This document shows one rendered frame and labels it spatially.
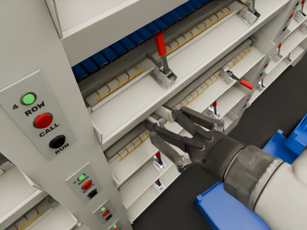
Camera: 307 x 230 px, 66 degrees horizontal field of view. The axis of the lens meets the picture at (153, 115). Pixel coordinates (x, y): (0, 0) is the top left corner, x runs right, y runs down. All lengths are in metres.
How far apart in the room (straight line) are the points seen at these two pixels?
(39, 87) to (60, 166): 0.14
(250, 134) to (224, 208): 0.40
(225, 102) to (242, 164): 0.55
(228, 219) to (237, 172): 0.69
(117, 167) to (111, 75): 0.23
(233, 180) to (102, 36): 0.27
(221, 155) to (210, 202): 0.68
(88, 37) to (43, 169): 0.17
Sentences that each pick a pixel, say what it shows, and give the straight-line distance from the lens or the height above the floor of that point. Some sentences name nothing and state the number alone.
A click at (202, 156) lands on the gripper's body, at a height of 0.63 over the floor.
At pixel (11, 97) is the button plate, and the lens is 0.23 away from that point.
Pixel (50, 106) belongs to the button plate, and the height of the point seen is 0.82.
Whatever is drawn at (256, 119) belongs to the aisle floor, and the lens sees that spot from 1.33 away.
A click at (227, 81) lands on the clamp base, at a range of 0.71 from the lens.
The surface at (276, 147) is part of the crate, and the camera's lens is 1.27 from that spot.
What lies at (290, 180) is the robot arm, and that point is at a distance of 0.37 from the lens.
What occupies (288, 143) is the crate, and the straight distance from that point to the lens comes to 1.17.
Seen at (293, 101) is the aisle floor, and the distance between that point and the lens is 1.50.
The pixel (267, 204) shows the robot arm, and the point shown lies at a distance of 0.38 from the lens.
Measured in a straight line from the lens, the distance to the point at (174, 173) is 0.94.
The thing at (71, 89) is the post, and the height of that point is 0.82.
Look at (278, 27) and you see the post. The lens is 0.80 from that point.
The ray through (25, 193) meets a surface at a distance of 0.36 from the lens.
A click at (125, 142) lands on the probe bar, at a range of 0.53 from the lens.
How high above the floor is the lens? 1.01
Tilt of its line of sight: 55 degrees down
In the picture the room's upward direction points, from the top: straight up
